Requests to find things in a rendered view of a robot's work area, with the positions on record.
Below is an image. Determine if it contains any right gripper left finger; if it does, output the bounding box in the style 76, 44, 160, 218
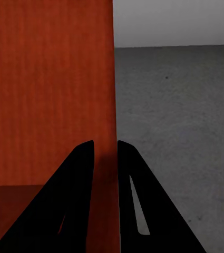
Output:
0, 140, 94, 253

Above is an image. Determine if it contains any storage box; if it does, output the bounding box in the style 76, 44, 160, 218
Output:
0, 0, 121, 253

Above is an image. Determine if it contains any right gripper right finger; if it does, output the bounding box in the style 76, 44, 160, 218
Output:
117, 140, 207, 253

